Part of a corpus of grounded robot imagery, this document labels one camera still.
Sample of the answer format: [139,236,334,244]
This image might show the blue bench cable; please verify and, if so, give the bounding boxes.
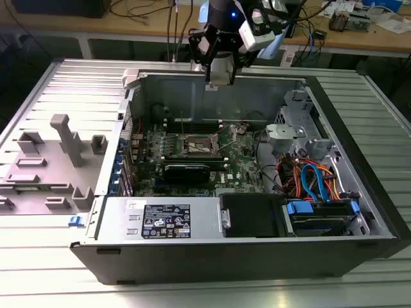
[306,24,319,64]

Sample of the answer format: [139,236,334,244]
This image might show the black computer box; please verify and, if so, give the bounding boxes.
[12,0,112,19]

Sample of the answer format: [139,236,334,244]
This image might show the red wire bundle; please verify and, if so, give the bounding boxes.
[275,153,302,195]

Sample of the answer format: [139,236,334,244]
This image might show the silver power supply unit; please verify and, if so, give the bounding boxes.
[95,196,223,241]

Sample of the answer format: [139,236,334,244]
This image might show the CPU socket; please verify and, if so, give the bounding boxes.
[182,133,222,157]

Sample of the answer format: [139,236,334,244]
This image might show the copper coil device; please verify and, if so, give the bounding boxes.
[329,8,351,33]

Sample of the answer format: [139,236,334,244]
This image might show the grey bench device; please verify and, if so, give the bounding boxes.
[348,9,380,33]

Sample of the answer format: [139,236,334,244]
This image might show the silver metal bracket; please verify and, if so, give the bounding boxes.
[265,123,305,150]

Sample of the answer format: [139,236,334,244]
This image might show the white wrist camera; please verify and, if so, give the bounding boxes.
[238,8,276,52]

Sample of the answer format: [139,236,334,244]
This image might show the orange wire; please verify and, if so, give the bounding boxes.
[293,157,342,202]

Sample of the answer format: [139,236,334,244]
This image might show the blue wire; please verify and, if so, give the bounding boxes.
[301,163,332,205]

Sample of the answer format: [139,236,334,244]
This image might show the metal socket cover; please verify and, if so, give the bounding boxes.
[210,123,240,153]

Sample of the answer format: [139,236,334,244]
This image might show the black case cable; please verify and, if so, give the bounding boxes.
[253,130,283,196]

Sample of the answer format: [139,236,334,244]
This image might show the silver CPU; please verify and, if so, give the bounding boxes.
[210,72,232,87]

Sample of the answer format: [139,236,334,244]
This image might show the white paper sheets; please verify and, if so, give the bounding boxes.
[375,17,411,35]

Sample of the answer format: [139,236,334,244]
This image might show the grey parts rack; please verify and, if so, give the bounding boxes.
[0,114,109,216]

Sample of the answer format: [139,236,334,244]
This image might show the black PC case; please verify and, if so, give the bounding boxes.
[69,68,411,286]

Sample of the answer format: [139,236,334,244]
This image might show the wooden workbench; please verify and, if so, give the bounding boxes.
[0,0,411,60]

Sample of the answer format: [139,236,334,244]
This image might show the silver latch handle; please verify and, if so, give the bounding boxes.
[219,207,232,230]

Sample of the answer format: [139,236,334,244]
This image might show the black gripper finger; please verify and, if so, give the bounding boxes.
[229,43,258,85]
[188,27,213,84]

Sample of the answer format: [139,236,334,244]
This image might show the metal drive cage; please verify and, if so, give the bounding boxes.
[274,89,324,142]

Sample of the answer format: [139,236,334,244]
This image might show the green motherboard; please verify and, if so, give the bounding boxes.
[128,121,279,198]

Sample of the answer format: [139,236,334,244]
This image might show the hard disk in blue carrier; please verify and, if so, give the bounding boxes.
[281,198,362,238]

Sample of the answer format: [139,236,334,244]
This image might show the black graphics card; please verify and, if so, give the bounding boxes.
[162,163,212,186]

